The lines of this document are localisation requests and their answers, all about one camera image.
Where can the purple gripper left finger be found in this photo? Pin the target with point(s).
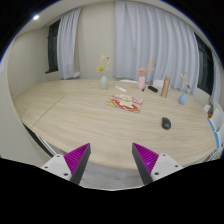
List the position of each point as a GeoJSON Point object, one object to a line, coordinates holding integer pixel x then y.
{"type": "Point", "coordinates": [70, 166]}

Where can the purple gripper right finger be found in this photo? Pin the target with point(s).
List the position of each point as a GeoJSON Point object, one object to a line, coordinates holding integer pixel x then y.
{"type": "Point", "coordinates": [153, 166]}

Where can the black computer mouse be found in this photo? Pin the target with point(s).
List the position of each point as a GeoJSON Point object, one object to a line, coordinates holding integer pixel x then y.
{"type": "Point", "coordinates": [166, 123]}

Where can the colourful patterned mouse pad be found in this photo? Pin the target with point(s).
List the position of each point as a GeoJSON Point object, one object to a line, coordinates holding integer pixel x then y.
{"type": "Point", "coordinates": [125, 102]}

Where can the blue vase with flowers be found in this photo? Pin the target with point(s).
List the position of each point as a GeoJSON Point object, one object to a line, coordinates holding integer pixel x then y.
{"type": "Point", "coordinates": [182, 98]}

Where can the black remote control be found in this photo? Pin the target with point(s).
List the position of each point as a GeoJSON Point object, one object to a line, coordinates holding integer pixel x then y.
{"type": "Point", "coordinates": [155, 90]}

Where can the pink vase with flowers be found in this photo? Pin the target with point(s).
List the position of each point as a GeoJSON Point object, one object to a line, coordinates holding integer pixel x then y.
{"type": "Point", "coordinates": [142, 72]}

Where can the white chair back far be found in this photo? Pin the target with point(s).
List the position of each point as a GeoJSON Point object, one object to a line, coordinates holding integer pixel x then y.
{"type": "Point", "coordinates": [158, 83]}

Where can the white remote control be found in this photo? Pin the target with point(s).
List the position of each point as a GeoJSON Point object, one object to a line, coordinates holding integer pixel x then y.
{"type": "Point", "coordinates": [121, 89]}

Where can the white chair behind table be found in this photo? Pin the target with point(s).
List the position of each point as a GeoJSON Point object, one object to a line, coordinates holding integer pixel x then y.
{"type": "Point", "coordinates": [128, 81]}

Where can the white chair at right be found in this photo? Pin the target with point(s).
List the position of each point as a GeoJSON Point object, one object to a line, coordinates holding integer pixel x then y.
{"type": "Point", "coordinates": [216, 122]}

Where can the copper thermos bottle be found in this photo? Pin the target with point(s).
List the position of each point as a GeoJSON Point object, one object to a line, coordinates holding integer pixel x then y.
{"type": "Point", "coordinates": [165, 87]}

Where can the right dark window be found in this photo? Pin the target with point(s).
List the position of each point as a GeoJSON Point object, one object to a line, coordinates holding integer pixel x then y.
{"type": "Point", "coordinates": [206, 67]}

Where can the dark window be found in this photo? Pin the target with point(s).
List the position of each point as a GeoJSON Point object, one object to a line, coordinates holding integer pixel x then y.
{"type": "Point", "coordinates": [206, 67]}
{"type": "Point", "coordinates": [52, 47]}

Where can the green vase with flowers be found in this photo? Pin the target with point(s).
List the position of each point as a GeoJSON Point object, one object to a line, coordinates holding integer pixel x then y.
{"type": "Point", "coordinates": [103, 68]}

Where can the large white curtain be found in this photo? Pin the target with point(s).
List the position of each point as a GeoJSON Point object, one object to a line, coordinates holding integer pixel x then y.
{"type": "Point", "coordinates": [151, 38]}

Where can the left dark window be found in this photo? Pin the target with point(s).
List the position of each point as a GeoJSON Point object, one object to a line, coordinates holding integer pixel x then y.
{"type": "Point", "coordinates": [52, 47]}

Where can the left white curtain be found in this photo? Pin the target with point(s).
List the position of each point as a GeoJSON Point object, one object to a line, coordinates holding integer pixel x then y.
{"type": "Point", "coordinates": [66, 39]}

